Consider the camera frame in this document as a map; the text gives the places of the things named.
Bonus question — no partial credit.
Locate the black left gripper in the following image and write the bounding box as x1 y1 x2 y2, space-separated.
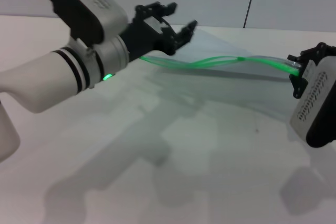
119 1 198 61

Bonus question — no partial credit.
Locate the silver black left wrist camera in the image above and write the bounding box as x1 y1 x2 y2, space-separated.
44 0 128 47

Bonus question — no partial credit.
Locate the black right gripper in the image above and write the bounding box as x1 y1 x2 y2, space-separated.
287 42 336 99

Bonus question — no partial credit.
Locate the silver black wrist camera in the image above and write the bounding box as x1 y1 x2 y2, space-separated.
290 55 336 148
44 0 128 47

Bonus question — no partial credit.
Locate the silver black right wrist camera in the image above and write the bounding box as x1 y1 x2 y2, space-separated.
290 55 336 148

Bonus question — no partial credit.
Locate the translucent green-zip document bag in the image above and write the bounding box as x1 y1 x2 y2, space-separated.
139 28 302 80

